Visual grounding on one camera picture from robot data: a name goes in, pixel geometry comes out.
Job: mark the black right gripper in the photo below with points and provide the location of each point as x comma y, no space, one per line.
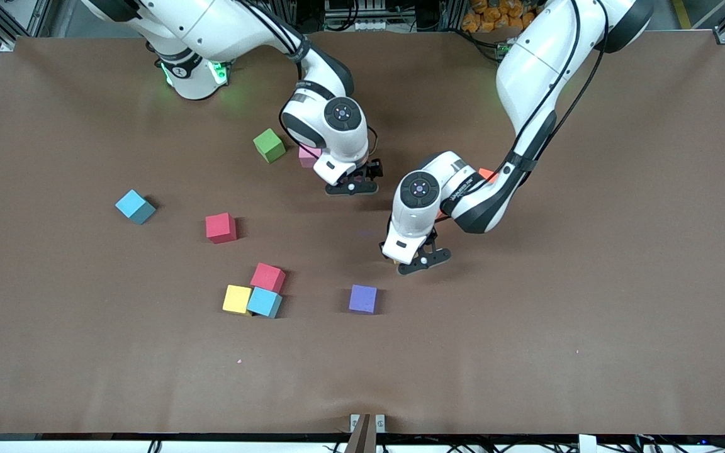
373,168

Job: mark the pink foam block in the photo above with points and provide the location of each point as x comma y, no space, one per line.
307,156

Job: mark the red foam block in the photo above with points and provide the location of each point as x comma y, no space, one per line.
220,226
267,277

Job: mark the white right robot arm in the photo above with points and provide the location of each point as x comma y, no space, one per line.
337,116

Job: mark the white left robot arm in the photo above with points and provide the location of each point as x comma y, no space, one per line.
419,189

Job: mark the purple foam block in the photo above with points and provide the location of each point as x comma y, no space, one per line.
363,298

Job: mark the green foam block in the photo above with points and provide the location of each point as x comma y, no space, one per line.
269,145

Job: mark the brown table cover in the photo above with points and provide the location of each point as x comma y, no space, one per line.
362,365

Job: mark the white equipment rack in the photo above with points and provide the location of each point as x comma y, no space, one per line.
362,25

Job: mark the cyan foam block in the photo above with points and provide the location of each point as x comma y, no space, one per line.
265,302
134,204

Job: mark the yellow foam block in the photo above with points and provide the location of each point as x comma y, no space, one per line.
236,299

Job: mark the pile of orange objects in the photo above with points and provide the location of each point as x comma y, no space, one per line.
488,16

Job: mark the silver metal bracket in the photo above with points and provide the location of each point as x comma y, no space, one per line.
380,423

